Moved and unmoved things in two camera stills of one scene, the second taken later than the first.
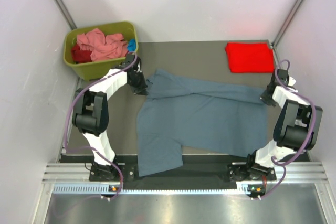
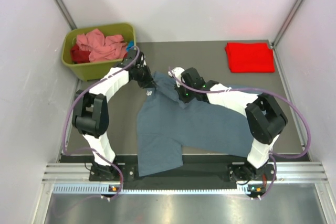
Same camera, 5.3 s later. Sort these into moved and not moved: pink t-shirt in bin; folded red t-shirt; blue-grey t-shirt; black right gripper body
Moved: black right gripper body
Not moved: folded red t-shirt; pink t-shirt in bin; blue-grey t-shirt
